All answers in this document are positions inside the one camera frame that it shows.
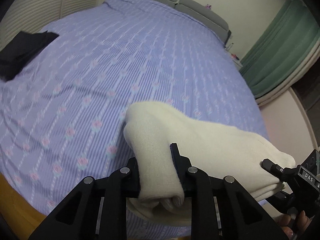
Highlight cream white pants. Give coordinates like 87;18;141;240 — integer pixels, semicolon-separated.
123;101;296;226

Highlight right hand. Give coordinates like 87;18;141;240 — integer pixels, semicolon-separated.
274;211;312;239

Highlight purple floral bed sheet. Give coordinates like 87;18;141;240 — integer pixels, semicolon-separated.
0;0;270;240

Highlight white nightstand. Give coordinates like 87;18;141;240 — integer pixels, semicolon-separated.
230;53;242;70

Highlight green curtain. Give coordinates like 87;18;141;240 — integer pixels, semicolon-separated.
240;0;319;98

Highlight folded black garment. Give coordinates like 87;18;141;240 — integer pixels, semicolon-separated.
1;31;59;82

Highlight grey padded headboard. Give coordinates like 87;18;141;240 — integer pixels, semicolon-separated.
154;0;232;44

